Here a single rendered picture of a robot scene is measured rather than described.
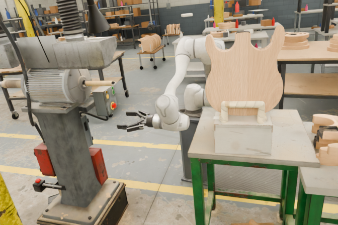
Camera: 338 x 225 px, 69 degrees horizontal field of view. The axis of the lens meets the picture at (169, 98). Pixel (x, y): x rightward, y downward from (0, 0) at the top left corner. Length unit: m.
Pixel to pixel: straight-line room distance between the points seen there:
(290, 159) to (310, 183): 0.14
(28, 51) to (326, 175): 1.72
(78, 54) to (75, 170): 0.89
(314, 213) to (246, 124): 0.50
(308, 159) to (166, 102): 0.72
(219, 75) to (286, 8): 11.30
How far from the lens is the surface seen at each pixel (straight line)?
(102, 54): 1.35
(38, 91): 1.74
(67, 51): 1.46
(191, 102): 2.17
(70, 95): 1.60
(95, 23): 1.55
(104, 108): 1.91
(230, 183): 2.58
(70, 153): 1.89
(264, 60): 1.17
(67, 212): 2.17
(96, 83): 1.60
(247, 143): 1.29
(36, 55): 1.72
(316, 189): 1.26
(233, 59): 1.16
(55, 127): 1.83
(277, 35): 1.16
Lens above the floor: 1.68
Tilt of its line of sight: 21 degrees down
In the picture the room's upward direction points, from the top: 6 degrees counter-clockwise
